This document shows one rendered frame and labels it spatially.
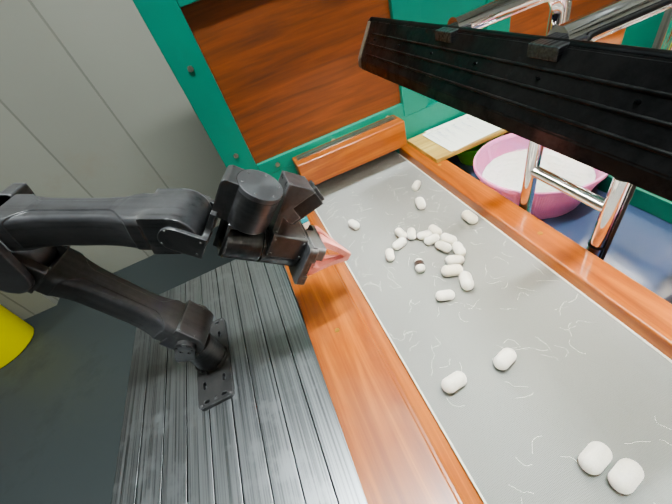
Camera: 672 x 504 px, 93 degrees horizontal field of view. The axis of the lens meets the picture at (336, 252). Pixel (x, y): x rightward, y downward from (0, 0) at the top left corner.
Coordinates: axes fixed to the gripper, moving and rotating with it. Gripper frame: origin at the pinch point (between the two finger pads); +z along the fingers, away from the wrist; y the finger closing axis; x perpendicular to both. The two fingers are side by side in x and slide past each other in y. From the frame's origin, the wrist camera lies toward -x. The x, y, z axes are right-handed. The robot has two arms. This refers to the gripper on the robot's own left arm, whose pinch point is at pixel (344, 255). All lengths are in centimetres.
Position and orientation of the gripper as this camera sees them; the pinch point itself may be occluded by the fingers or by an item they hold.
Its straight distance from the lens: 53.0
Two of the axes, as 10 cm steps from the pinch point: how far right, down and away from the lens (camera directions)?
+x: -3.9, 8.0, 4.6
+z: 8.6, 1.4, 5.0
